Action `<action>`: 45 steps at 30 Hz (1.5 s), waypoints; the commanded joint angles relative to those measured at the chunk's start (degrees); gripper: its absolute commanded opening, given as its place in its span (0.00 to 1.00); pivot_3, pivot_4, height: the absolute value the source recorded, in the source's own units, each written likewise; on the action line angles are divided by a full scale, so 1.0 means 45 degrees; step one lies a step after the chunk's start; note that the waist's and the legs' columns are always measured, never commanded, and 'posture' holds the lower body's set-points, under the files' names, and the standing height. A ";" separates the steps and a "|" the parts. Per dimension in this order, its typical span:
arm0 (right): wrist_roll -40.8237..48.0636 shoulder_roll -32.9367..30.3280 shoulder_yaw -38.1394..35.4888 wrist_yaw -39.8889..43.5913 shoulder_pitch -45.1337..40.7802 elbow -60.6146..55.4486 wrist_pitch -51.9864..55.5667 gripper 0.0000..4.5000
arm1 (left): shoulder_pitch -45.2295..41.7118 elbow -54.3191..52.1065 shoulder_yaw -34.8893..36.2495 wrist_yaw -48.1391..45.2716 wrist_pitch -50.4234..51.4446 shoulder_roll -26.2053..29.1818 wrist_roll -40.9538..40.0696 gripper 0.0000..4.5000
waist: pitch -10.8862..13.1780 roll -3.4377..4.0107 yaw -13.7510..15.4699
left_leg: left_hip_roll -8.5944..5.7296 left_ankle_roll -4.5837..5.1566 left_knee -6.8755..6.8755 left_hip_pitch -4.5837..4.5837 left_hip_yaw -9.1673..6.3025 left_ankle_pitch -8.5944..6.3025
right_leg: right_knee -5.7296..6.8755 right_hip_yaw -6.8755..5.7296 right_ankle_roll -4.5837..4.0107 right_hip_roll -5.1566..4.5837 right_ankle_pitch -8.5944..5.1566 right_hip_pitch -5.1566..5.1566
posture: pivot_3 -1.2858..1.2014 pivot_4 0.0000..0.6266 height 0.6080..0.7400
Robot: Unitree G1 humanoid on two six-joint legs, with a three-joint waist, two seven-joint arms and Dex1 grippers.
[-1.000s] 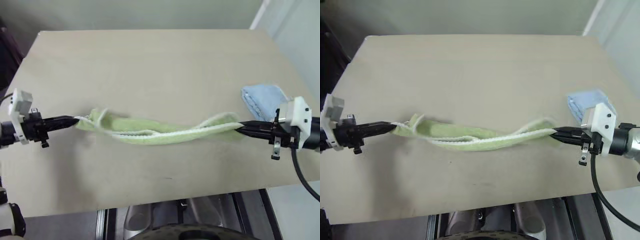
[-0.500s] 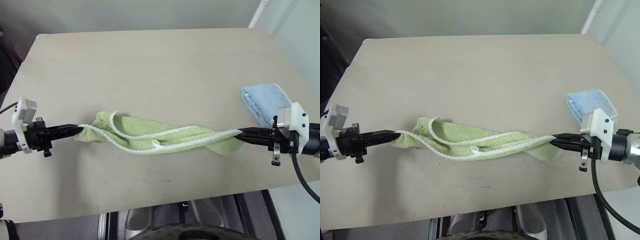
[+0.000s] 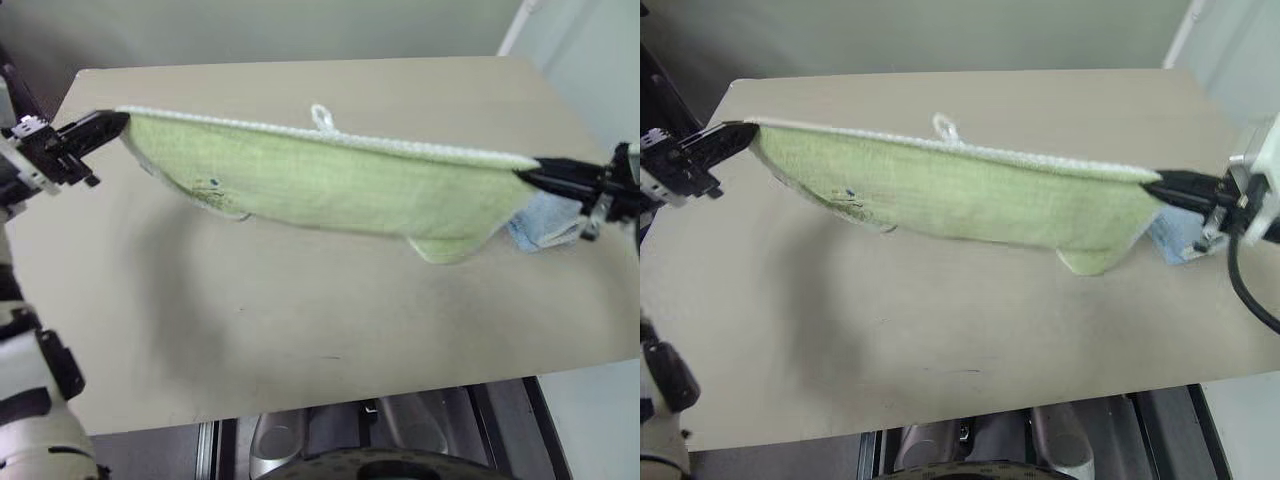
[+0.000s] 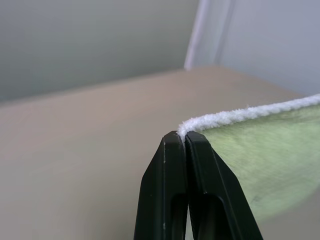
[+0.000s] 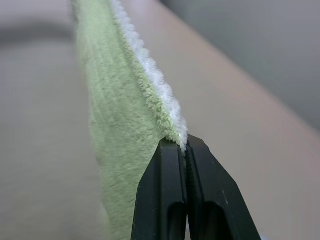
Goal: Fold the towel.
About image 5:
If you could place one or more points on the light green towel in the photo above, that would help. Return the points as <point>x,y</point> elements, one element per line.
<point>112,100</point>

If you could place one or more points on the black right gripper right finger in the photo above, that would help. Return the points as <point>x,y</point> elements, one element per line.
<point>217,200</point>

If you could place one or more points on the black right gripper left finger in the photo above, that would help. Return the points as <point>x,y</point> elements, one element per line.
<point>160,200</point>

